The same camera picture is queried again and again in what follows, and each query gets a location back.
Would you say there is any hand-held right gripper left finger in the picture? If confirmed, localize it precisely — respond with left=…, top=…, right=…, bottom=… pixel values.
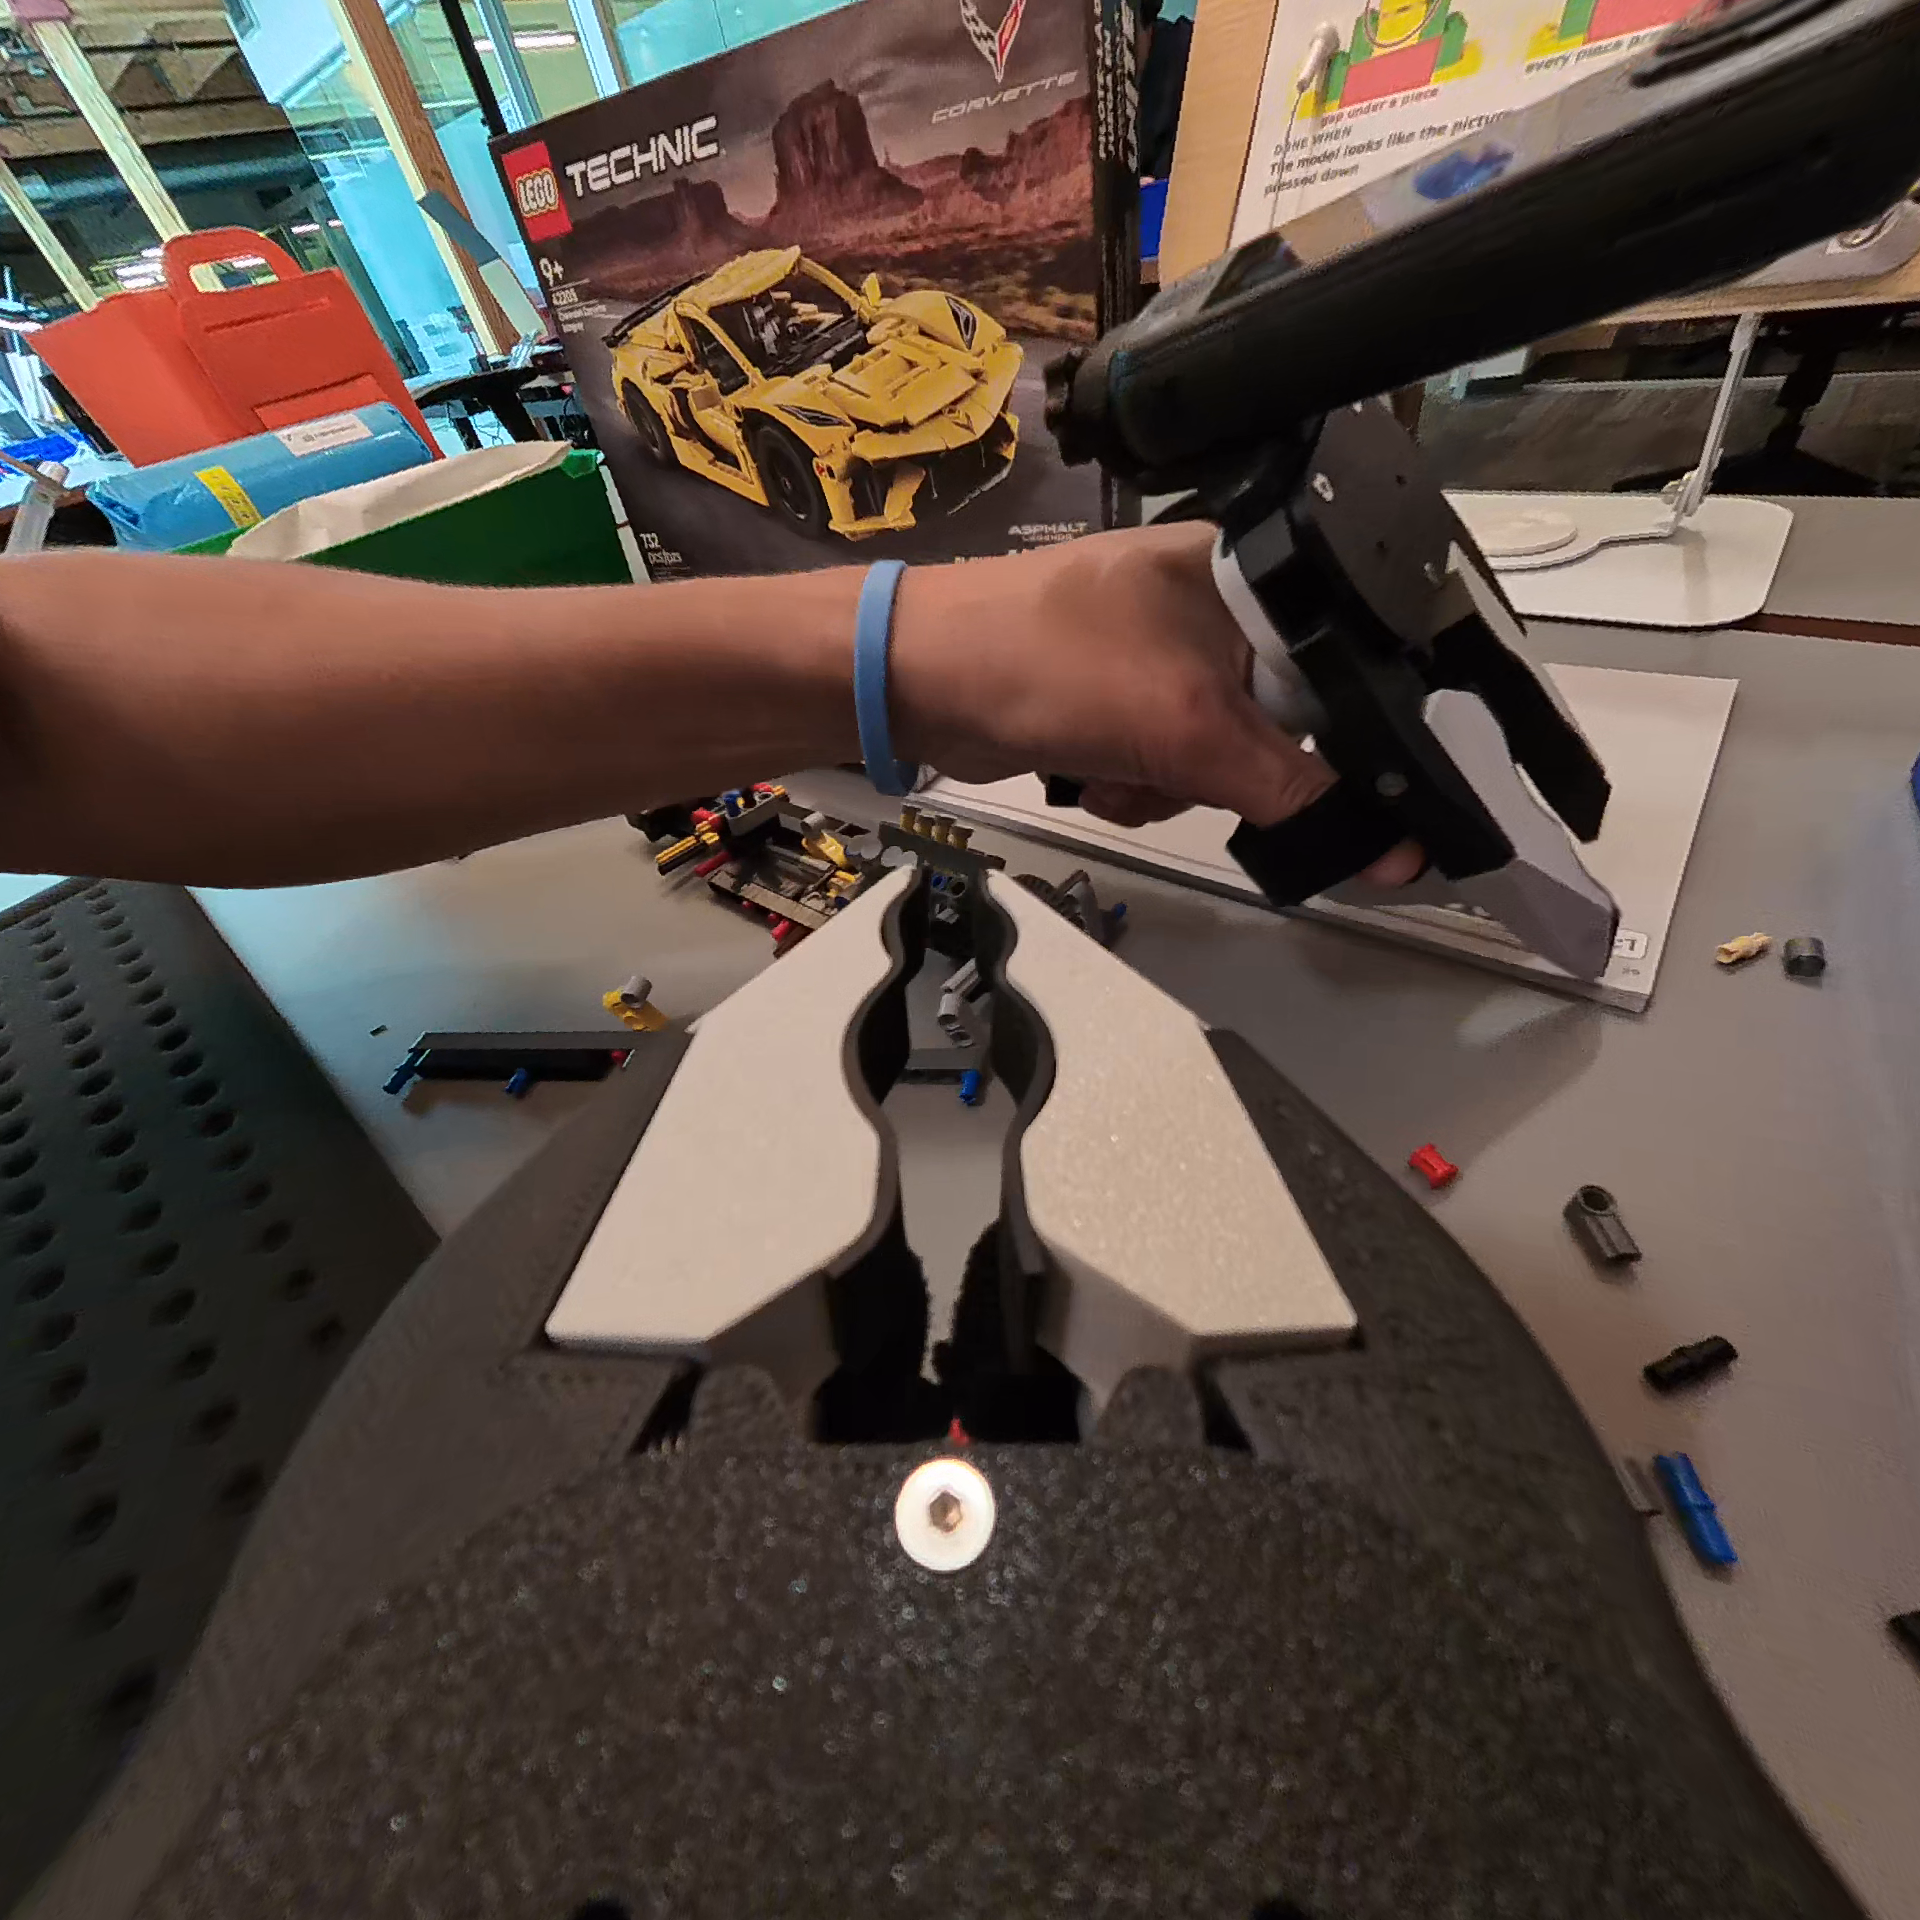
left=543, top=865, right=923, bottom=1364

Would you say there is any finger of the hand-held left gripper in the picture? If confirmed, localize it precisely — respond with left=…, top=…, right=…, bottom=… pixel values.
left=1327, top=687, right=1628, bottom=984

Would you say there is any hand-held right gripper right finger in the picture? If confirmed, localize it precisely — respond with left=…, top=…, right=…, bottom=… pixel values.
left=982, top=865, right=1362, bottom=1408

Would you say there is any instruction booklet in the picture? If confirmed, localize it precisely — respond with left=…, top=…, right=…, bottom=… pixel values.
left=927, top=660, right=1741, bottom=1017

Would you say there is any long dark grey lego beam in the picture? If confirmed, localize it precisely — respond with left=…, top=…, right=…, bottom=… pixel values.
left=379, top=959, right=995, bottom=1113

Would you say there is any person's left forearm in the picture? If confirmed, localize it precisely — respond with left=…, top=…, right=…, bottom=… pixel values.
left=0, top=546, right=902, bottom=886

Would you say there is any lego car chassis assembly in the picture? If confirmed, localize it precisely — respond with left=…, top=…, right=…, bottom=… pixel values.
left=631, top=780, right=1128, bottom=962

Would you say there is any yellow car lego box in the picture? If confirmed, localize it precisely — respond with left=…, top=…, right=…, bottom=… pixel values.
left=491, top=0, right=1144, bottom=578

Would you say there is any person's left hand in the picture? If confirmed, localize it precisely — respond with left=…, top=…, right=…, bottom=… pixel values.
left=901, top=519, right=1431, bottom=893

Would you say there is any blue wristband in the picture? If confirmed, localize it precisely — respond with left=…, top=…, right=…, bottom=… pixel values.
left=850, top=558, right=920, bottom=799

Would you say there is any green storage box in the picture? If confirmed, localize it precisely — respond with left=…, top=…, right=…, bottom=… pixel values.
left=175, top=439, right=640, bottom=589

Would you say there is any blue rolled package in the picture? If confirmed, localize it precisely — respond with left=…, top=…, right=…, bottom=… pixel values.
left=86, top=399, right=440, bottom=552

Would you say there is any red tote bag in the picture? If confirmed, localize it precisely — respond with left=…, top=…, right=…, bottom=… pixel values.
left=26, top=224, right=447, bottom=471

